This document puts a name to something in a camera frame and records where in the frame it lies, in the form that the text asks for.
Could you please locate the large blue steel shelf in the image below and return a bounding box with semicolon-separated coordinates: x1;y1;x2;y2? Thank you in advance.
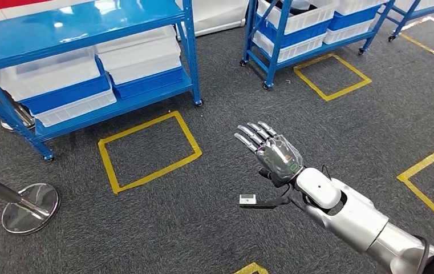
0;0;205;162

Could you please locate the blue plastic bin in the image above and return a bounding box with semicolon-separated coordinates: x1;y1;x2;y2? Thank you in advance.
109;67;185;100
19;73;112;116

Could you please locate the blue wheeled rack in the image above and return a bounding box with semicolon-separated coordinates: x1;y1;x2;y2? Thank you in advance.
240;0;396;90
387;0;434;42

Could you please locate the chrome stanchion base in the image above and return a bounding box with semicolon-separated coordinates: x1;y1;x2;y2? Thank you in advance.
0;101;37;132

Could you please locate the chrome stanchion with pole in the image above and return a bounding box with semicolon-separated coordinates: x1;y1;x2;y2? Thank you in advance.
0;168;62;236

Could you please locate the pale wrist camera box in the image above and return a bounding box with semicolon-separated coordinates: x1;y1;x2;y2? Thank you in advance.
238;194;258;206

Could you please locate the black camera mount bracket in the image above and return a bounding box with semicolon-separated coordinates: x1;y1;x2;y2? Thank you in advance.
238;184;294;210

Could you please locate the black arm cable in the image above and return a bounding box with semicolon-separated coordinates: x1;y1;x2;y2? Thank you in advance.
412;233;432;274

